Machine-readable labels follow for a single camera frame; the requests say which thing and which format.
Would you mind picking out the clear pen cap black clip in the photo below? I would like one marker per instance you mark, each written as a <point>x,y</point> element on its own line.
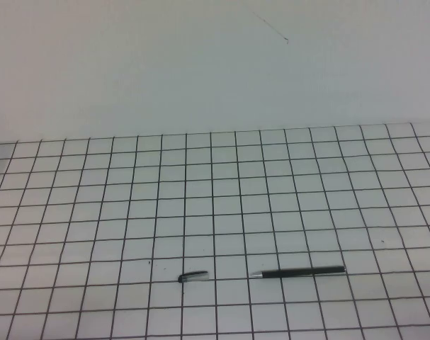
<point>193,276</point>

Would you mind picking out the black ballpoint pen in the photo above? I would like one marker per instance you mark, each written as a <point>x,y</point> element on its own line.
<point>306,272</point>

